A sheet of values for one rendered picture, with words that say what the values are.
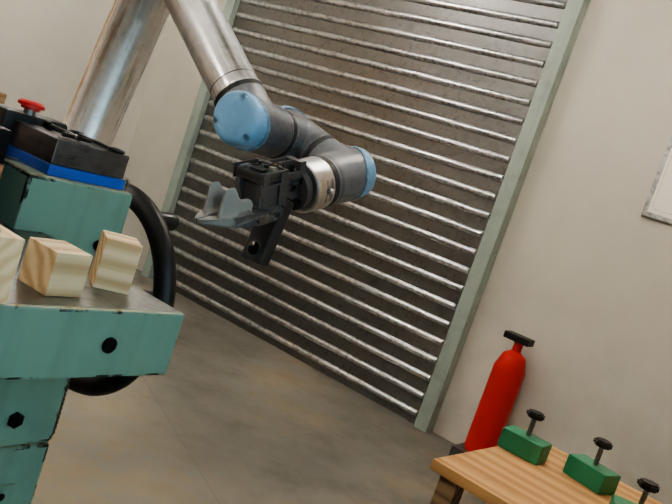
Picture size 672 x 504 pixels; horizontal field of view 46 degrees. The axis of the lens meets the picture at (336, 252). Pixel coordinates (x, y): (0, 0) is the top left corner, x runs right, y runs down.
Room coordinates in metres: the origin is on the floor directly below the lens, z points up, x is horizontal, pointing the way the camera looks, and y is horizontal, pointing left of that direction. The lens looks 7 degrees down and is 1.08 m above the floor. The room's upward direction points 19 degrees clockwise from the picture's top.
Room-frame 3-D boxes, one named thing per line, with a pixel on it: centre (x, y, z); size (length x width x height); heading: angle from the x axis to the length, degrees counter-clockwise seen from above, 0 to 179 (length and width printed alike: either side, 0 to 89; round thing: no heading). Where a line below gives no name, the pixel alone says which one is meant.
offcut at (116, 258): (0.70, 0.18, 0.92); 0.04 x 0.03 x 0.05; 26
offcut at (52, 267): (0.63, 0.21, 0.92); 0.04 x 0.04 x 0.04; 57
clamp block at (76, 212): (0.89, 0.34, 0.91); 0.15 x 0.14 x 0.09; 54
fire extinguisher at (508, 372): (3.41, -0.88, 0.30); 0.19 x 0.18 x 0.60; 145
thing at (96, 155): (0.90, 0.34, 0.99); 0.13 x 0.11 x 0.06; 54
